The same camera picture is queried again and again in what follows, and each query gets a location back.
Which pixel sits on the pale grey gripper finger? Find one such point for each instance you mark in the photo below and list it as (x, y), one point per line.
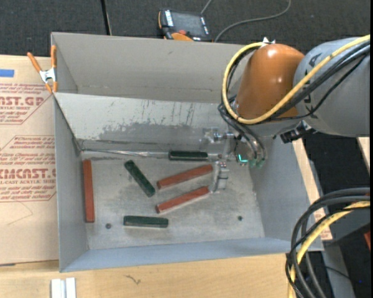
(224, 178)
(215, 182)

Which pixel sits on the black cylinder on white bracket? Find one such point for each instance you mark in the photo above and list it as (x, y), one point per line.
(295, 134)

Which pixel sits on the red-brown flat block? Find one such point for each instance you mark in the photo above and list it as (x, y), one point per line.
(182, 199)
(185, 176)
(89, 191)

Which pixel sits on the brown cardboard board, red print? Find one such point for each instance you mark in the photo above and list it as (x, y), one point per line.
(25, 222)

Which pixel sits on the dark green flat block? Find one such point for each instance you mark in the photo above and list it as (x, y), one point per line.
(188, 156)
(145, 221)
(140, 178)

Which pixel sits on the grey metal bin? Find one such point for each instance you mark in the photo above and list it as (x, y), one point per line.
(180, 228)

